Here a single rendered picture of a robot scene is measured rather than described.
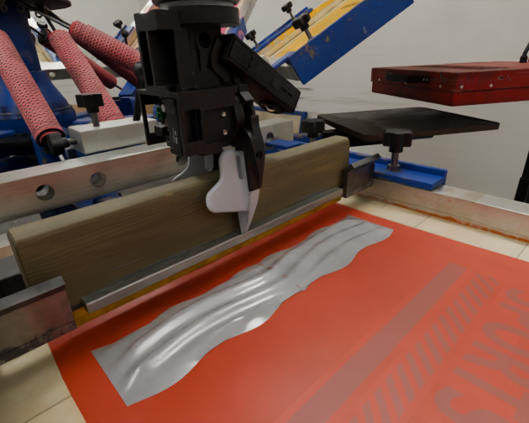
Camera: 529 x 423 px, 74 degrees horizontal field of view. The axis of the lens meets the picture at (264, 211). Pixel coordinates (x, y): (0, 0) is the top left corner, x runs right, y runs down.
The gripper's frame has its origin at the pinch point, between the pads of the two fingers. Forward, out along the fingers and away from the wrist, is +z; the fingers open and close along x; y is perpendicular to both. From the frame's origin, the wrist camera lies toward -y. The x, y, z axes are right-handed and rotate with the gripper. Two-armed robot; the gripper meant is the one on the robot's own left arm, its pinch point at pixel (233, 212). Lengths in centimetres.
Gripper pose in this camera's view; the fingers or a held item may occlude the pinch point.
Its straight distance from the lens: 40.2
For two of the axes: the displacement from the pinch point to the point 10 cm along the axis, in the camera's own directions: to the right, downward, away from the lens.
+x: 6.9, 2.8, -6.7
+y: -7.3, 3.1, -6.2
